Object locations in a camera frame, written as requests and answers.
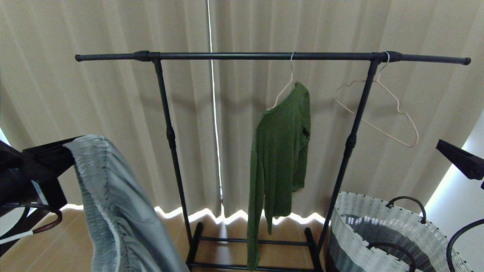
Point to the pink clothes hanger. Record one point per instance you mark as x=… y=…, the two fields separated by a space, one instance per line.
x=417 y=134
x=292 y=73

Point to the pale grey shorts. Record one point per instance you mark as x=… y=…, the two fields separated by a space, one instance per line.
x=113 y=207

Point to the beige curtain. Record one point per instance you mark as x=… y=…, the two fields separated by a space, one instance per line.
x=94 y=94

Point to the white laundry basket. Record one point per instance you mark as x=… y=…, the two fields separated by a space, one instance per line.
x=355 y=226

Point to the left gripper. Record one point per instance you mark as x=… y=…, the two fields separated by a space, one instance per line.
x=22 y=181

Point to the black clothes rack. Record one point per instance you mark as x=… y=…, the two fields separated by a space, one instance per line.
x=264 y=56

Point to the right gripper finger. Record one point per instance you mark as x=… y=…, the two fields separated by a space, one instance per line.
x=465 y=162

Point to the green long-sleeved shirt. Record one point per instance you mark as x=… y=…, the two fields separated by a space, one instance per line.
x=280 y=151

